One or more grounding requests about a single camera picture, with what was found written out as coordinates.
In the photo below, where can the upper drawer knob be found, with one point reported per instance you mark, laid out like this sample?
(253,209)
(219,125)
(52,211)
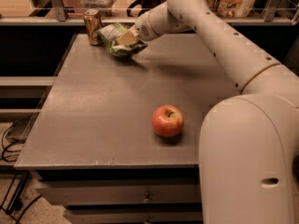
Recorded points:
(147,198)

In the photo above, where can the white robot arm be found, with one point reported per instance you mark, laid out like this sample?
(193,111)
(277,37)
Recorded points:
(247,143)

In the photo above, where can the grey drawer cabinet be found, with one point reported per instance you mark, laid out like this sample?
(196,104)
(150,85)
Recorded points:
(93,150)

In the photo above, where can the red apple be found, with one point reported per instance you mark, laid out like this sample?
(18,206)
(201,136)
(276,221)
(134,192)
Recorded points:
(167,121)

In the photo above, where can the grey metal railing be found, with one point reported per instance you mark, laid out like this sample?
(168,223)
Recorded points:
(14,12)

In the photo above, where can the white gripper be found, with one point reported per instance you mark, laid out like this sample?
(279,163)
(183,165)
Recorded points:
(142,29)

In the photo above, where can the green jalapeno chip bag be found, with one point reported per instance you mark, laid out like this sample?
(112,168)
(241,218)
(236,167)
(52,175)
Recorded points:
(109,35)

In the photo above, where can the orange soda can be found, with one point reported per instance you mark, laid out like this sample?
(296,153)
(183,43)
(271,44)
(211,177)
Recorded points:
(92,20)

